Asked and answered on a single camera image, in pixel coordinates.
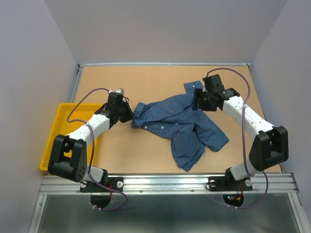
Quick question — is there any blue checked long sleeve shirt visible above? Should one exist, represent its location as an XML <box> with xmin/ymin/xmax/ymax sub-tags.
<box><xmin>131</xmin><ymin>81</ymin><xmax>229</xmax><ymax>172</ymax></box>

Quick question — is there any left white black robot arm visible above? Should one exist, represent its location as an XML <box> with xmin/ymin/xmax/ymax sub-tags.
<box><xmin>48</xmin><ymin>88</ymin><xmax>134</xmax><ymax>191</ymax></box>

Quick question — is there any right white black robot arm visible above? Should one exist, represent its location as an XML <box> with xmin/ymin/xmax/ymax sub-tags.
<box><xmin>193</xmin><ymin>74</ymin><xmax>289</xmax><ymax>191</ymax></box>

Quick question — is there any yellow plastic tray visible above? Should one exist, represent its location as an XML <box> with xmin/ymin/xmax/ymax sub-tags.
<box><xmin>39</xmin><ymin>103</ymin><xmax>101</xmax><ymax>172</ymax></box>

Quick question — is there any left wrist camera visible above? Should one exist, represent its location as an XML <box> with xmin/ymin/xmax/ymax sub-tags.
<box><xmin>116</xmin><ymin>88</ymin><xmax>124</xmax><ymax>95</ymax></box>

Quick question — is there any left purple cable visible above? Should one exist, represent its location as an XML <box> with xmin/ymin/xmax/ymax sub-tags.
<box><xmin>67</xmin><ymin>87</ymin><xmax>129</xmax><ymax>211</ymax></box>

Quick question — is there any purple cable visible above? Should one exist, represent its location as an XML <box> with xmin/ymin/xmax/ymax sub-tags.
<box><xmin>67</xmin><ymin>87</ymin><xmax>129</xmax><ymax>211</ymax></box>
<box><xmin>203</xmin><ymin>67</ymin><xmax>269</xmax><ymax>210</ymax></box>

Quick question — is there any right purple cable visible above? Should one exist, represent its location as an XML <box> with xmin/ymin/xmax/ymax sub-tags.
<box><xmin>203</xmin><ymin>67</ymin><xmax>269</xmax><ymax>210</ymax></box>

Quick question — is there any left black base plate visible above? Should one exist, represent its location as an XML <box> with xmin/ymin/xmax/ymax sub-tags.
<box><xmin>79</xmin><ymin>176</ymin><xmax>124</xmax><ymax>194</ymax></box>

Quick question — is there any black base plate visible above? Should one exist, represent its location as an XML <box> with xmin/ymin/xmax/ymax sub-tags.
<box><xmin>205</xmin><ymin>176</ymin><xmax>253</xmax><ymax>192</ymax></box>
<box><xmin>79</xmin><ymin>176</ymin><xmax>124</xmax><ymax>194</ymax></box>

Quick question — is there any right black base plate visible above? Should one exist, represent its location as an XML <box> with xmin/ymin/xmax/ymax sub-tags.
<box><xmin>205</xmin><ymin>176</ymin><xmax>253</xmax><ymax>192</ymax></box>

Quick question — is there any aluminium mounting rail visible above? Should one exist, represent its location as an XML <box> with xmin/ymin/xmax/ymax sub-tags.
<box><xmin>39</xmin><ymin>173</ymin><xmax>299</xmax><ymax>196</ymax></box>

